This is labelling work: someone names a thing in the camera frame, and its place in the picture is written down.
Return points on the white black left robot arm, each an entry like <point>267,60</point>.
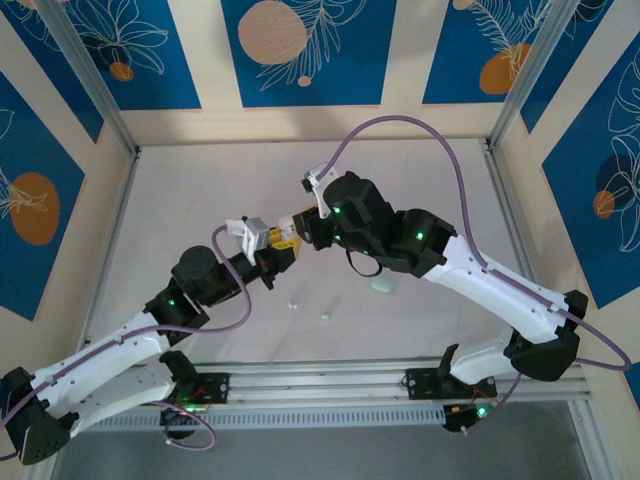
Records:
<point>125,390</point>

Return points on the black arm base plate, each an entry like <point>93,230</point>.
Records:
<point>417,385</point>
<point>217,387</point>

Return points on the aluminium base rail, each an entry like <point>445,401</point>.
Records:
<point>320,385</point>

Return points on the mint green earbud charging case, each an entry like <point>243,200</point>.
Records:
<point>383,286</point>

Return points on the aluminium frame post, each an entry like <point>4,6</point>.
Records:
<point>90,85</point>
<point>535,75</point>

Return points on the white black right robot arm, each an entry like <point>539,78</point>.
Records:
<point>500,295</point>

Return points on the aluminium side rail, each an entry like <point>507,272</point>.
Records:
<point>119,210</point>
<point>507,190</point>

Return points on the black controller board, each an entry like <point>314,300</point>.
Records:
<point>175,419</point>
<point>457,417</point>

